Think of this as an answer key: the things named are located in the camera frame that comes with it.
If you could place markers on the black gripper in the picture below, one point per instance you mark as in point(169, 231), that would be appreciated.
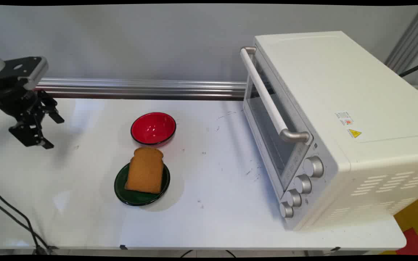
point(11, 96)

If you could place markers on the slanted aluminium frame post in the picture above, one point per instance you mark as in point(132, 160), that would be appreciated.
point(410, 36)

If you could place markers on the large silver oven knob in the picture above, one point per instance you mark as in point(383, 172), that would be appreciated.
point(313, 166)

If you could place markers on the yellow warning sticker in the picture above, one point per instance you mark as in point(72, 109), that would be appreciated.
point(354, 133)

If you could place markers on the white label sticker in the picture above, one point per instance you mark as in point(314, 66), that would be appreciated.
point(344, 118)

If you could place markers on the white toaster oven body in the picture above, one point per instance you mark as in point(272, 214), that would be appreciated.
point(339, 72)

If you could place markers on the horizontal aluminium rail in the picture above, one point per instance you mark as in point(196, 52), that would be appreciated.
point(140, 88)

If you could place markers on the red bowl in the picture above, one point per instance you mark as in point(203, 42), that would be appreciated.
point(153, 128)

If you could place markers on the brown toast bread slice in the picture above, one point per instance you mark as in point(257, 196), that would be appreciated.
point(144, 170)

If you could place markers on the small silver oven knob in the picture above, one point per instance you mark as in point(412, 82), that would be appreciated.
point(286, 210)

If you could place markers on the dark green plate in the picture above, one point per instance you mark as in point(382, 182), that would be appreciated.
point(136, 197)

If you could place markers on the black wrist camera mount plate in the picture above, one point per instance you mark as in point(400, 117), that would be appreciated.
point(25, 68)

